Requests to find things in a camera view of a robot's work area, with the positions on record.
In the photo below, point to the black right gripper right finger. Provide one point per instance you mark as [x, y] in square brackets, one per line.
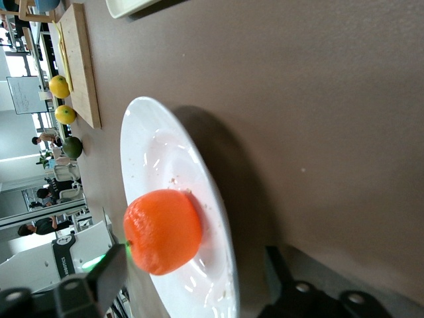
[280, 281]

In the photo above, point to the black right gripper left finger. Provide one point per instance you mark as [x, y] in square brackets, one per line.
[106, 275]

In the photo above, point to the orange fruit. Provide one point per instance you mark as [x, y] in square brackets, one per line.
[162, 232]

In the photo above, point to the white round plate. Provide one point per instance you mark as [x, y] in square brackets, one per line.
[165, 155]

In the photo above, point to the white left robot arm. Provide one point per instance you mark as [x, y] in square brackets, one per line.
[33, 261]

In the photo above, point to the white office chair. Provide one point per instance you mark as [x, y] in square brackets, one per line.
[68, 172]
[73, 193]

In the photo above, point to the green potted plant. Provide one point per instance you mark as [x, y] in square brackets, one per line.
[44, 160]

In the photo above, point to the dark green lime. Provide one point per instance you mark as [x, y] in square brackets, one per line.
[73, 148]

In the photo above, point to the background person beige top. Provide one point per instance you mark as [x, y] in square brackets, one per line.
[46, 137]

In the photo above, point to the yellow lemon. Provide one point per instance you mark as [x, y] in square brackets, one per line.
[65, 115]
[59, 86]

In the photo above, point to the white whiteboard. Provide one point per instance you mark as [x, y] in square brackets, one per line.
[26, 96]

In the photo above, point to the yellow plastic knife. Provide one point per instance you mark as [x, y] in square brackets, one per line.
[69, 76]

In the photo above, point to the wooden cutting board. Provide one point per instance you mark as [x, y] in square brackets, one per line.
[83, 66]

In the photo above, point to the yellow plastic fork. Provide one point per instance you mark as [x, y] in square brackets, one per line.
[60, 43]

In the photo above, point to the cream tray with bear print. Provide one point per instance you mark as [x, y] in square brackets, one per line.
[132, 8]

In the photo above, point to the wooden mug rack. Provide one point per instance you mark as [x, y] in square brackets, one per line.
[24, 15]

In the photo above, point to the blue bowl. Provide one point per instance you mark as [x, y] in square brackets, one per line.
[46, 4]

